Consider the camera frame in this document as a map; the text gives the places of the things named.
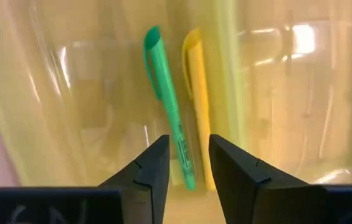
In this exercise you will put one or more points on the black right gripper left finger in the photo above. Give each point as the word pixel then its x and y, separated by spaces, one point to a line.
pixel 147 186

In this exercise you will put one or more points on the green highlighter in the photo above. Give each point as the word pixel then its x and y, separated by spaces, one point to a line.
pixel 166 93

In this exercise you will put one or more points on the yellow highlighter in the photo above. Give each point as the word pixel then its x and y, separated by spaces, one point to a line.
pixel 199 93

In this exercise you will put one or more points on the yellow-green transparent supply box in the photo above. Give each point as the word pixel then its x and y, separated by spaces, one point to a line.
pixel 69 93

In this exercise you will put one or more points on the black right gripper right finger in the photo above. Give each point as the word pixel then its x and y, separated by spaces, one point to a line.
pixel 244 193

